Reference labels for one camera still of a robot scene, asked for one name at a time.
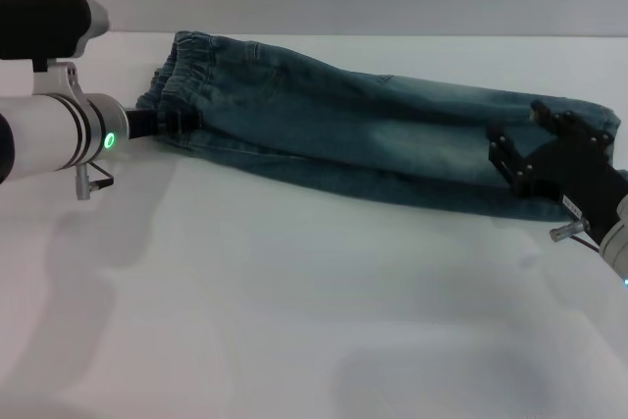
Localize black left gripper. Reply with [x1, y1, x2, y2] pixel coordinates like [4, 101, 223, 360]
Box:
[123, 108, 204, 141]

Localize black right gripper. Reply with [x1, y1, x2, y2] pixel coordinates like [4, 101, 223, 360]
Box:
[486, 99, 628, 246]

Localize blue denim shorts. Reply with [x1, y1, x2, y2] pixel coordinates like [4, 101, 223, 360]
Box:
[135, 29, 622, 223]

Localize silver cable connector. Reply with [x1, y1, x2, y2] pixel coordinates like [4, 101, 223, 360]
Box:
[549, 219, 602, 253]
[73, 157, 117, 202]

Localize silver black wrist camera box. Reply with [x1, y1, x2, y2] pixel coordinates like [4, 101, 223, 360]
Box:
[0, 0, 110, 102]

